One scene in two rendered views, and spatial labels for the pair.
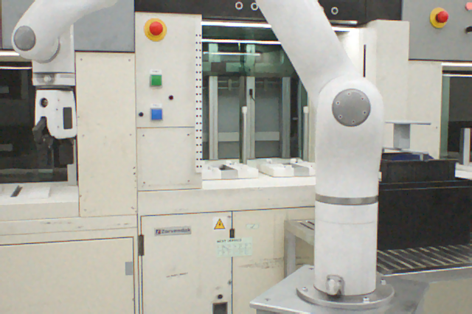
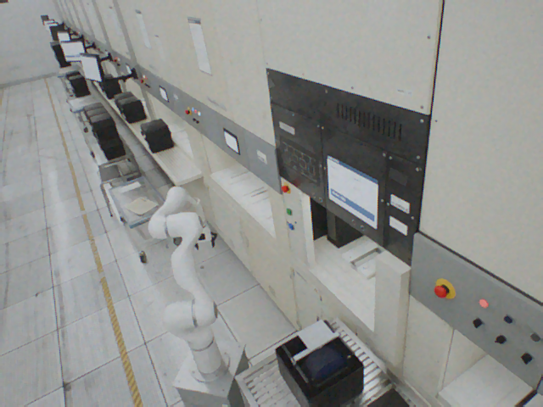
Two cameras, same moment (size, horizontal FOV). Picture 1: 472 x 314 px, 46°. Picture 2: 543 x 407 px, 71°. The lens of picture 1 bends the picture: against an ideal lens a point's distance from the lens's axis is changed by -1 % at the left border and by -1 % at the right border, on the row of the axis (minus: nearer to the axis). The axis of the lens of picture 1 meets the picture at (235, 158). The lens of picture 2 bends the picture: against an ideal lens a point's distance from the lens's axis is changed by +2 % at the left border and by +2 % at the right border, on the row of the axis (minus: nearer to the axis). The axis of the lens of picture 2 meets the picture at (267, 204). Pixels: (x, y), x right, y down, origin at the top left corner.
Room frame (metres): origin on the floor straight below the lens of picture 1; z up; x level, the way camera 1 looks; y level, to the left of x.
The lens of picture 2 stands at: (1.29, -1.40, 2.37)
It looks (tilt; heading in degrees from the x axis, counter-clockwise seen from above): 33 degrees down; 81
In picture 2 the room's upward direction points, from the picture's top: 9 degrees counter-clockwise
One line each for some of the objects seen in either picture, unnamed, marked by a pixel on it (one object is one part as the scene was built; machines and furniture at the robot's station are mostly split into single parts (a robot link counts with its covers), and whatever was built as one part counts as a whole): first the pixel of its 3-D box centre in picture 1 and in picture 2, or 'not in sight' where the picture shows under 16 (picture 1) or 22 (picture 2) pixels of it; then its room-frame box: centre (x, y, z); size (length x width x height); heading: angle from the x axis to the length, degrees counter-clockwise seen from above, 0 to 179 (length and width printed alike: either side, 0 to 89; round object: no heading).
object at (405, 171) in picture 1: (400, 177); (317, 357); (1.54, -0.46, 0.93); 0.24 x 0.20 x 0.32; 14
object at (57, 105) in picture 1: (54, 110); (201, 231); (1.16, 0.38, 1.12); 0.10 x 0.07 x 0.11; 171
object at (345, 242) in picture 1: (345, 245); (205, 352); (1.06, -0.22, 0.85); 0.19 x 0.19 x 0.18
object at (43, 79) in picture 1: (53, 81); not in sight; (1.15, 0.38, 1.18); 0.09 x 0.08 x 0.03; 171
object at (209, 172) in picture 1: (222, 169); (367, 258); (2.02, 0.05, 0.89); 0.22 x 0.21 x 0.04; 16
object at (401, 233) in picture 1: (400, 205); (319, 368); (1.54, -0.46, 0.85); 0.28 x 0.28 x 0.17; 14
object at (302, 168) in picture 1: (290, 166); not in sight; (2.09, -0.21, 0.89); 0.22 x 0.21 x 0.04; 16
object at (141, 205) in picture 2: not in sight; (140, 205); (0.54, 2.01, 0.47); 0.31 x 0.23 x 0.02; 127
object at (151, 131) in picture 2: not in sight; (156, 135); (0.84, 2.58, 0.93); 0.30 x 0.28 x 0.26; 103
